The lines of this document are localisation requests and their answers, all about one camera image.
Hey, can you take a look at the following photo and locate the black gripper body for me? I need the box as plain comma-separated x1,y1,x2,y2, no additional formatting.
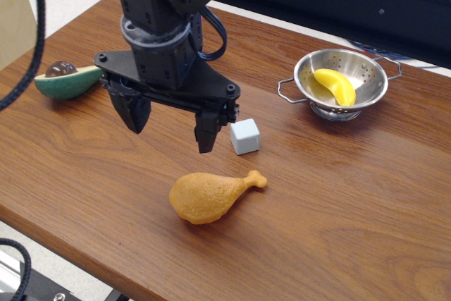
94,45,240,125

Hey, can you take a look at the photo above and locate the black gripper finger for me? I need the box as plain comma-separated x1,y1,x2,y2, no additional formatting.
194,107,222,154
108,82,152,134

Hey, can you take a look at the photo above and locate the yellow toy banana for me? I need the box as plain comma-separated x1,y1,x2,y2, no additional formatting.
314,68,357,106

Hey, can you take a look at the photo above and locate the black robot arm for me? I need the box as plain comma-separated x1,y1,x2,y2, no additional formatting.
94,0,240,153

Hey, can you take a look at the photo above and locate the small steel colander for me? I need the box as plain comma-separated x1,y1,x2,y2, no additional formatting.
277,49,402,121

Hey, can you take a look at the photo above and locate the pale blue cube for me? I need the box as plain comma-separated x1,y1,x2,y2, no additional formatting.
230,118,260,155

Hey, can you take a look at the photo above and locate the toy chicken drumstick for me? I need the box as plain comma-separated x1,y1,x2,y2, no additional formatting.
169,170,268,225

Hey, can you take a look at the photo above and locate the toy avocado half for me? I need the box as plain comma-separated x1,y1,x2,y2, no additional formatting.
34,61,103,100

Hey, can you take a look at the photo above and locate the beige cabinet panel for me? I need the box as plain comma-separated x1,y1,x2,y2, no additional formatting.
0,0,37,70

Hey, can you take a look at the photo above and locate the black braided cable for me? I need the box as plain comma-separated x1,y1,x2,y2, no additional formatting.
0,0,47,111

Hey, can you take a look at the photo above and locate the aluminium rail with black bracket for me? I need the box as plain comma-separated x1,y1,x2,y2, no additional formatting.
0,250,131,301

